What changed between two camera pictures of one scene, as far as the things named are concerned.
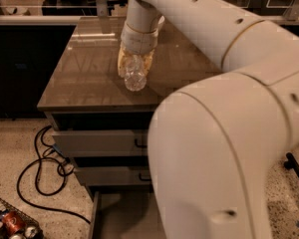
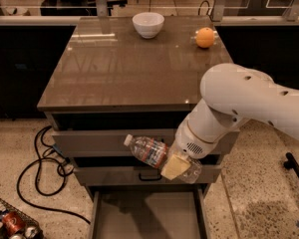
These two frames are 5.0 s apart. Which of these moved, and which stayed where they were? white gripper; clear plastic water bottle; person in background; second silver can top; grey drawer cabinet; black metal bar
Moved: clear plastic water bottle; white gripper
Stayed: black metal bar; grey drawer cabinet; second silver can top; person in background
